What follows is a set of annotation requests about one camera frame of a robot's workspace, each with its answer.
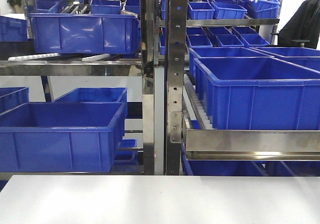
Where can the blue bin behind right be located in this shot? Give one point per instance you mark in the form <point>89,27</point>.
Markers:
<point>223,52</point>

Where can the small blue bin lower centre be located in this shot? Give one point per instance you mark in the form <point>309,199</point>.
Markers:
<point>127,157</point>

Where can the small blue bin middle shelf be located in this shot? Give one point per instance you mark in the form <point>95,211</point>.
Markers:
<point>227,41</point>
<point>253,40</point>
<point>201,41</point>

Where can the small blue bin shelf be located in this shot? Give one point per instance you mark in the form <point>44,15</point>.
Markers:
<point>200,11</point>
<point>253,40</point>
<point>227,41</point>
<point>201,41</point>
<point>228,11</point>

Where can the blue bin behind lower left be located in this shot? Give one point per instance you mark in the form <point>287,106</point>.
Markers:
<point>96,95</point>

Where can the stainless steel shelving rack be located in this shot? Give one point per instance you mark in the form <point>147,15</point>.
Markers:
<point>215,144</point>

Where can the large blue bin right shelf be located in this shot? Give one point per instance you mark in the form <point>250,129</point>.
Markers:
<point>259,93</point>

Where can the small blue bin top shelf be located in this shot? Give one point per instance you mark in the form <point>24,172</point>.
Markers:
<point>200,11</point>
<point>228,11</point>

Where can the small blue bin upper rear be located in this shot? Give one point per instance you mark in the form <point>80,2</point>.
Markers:
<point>111,7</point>

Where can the large blue bin upper left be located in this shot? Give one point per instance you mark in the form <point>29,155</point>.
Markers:
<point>85,33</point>

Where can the large blue bin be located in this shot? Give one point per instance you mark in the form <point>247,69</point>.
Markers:
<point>61,137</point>
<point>85,33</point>

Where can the large blue bin lower left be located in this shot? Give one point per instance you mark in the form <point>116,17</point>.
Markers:
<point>61,137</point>

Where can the blue bin bottom right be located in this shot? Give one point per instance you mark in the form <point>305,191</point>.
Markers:
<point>248,168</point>

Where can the small blue bin top right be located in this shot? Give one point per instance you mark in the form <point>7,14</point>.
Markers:
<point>261,9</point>

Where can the blue bin far right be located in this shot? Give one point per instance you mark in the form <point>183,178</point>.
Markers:
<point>302,56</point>

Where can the black office chair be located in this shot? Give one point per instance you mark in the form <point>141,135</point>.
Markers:
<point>304,26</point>

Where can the blue bin upper far left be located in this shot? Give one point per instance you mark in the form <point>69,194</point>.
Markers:
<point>13,30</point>

